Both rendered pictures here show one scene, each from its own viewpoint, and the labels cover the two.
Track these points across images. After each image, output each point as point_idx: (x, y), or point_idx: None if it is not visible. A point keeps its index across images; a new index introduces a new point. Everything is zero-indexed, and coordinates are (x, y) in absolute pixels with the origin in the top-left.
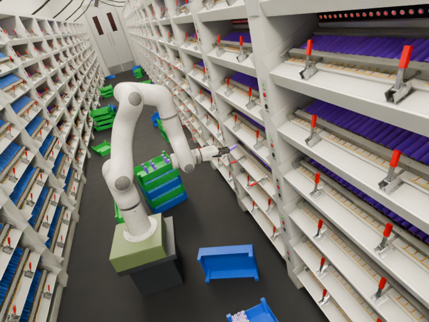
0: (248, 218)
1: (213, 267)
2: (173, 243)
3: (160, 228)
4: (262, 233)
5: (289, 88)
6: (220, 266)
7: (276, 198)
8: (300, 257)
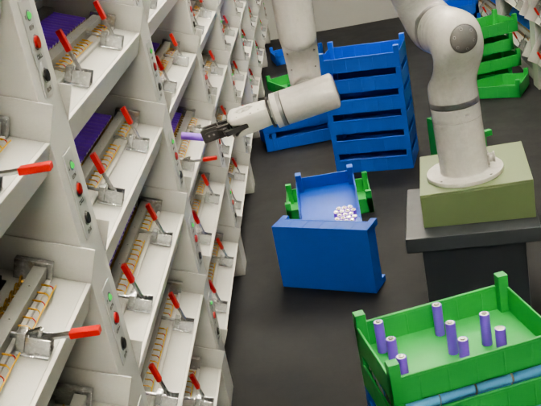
0: (235, 368)
1: (361, 280)
2: (407, 200)
3: (421, 174)
4: (233, 333)
5: None
6: (346, 277)
7: (209, 112)
8: None
